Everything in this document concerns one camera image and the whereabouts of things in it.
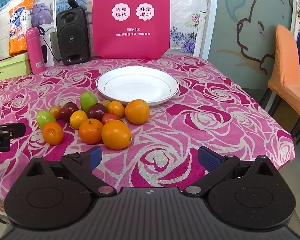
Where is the large round orange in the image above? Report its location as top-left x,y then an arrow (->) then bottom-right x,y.
125,99 -> 150,125

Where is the white door frame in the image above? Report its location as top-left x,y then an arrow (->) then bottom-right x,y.
193,0 -> 220,58

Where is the small round orange citrus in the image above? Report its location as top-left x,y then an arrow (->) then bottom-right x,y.
107,101 -> 125,119

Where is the small red-green plum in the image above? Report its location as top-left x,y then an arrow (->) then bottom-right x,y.
49,106 -> 63,120

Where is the pink tote bag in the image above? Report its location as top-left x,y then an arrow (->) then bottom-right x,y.
92,0 -> 171,60

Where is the black speaker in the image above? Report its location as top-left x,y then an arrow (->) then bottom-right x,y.
56,0 -> 90,66

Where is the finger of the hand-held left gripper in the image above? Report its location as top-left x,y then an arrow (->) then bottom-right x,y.
0,122 -> 26,138

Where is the pale green box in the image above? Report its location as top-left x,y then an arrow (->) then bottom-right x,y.
0,52 -> 33,83

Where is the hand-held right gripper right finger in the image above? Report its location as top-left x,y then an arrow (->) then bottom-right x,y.
182,146 -> 278,195

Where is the pink rose-print tablecloth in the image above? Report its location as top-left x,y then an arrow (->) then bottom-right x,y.
0,53 -> 296,224

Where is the green plum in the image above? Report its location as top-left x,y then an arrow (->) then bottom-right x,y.
80,92 -> 99,113
36,110 -> 57,131

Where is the orange plastic packet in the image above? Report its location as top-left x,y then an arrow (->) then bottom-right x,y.
9,0 -> 33,57

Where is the purple bedding poster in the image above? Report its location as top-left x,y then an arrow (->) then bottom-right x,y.
21,0 -> 57,27

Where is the small yellow-orange citrus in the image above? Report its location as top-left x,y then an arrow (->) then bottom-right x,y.
69,110 -> 88,130

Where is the pink thermos bottle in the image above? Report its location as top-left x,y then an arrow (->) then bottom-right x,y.
25,27 -> 46,75

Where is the white plate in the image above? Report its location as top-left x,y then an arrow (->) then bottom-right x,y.
96,66 -> 179,106

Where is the floral wall sheet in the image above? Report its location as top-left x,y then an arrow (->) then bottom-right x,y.
170,0 -> 205,53

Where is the orange cloth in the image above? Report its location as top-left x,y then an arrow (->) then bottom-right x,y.
259,24 -> 300,135

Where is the dark red plum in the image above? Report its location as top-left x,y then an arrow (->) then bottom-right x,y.
60,102 -> 80,122
87,103 -> 108,122

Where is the mandarin with green stem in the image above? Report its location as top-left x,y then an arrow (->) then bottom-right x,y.
78,118 -> 104,145

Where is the cartoon bear door panel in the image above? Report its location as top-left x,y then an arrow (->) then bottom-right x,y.
207,0 -> 294,90

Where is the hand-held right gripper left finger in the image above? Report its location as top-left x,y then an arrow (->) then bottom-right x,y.
22,146 -> 117,197

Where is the small mandarin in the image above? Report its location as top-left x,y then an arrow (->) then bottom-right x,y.
42,122 -> 64,145

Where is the large oval orange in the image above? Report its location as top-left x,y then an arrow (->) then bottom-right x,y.
101,120 -> 133,150

